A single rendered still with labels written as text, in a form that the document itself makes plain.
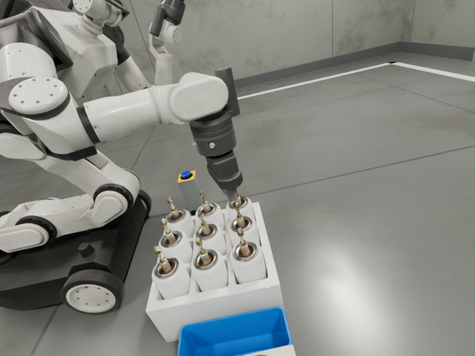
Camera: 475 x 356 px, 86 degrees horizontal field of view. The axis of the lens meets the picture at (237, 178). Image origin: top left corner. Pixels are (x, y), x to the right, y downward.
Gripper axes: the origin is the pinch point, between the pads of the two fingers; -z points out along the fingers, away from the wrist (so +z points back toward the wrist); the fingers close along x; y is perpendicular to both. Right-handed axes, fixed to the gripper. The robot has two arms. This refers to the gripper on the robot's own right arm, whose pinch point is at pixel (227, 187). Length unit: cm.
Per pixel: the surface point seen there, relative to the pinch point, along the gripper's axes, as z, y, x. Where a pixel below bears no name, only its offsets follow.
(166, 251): -23.8, 21.3, 15.1
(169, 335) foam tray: -44, 30, 2
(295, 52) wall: -20, -205, 269
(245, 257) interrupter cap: -22.8, 0.9, -2.2
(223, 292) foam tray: -30.1, 10.1, -3.4
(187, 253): -28.6, 15.6, 15.1
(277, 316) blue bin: -40.0, -1.3, -12.0
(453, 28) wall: -20, -315, 143
